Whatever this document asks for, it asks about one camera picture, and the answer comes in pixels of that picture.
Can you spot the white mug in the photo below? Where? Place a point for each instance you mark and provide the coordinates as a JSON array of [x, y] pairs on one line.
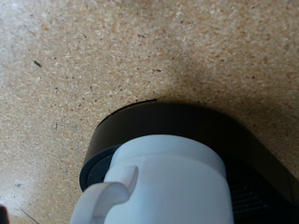
[[174, 186]]

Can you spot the black Keurig coffee machine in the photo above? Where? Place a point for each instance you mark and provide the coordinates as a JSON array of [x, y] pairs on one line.
[[187, 121]]

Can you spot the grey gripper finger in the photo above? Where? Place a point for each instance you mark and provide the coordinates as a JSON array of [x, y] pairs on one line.
[[3, 216]]

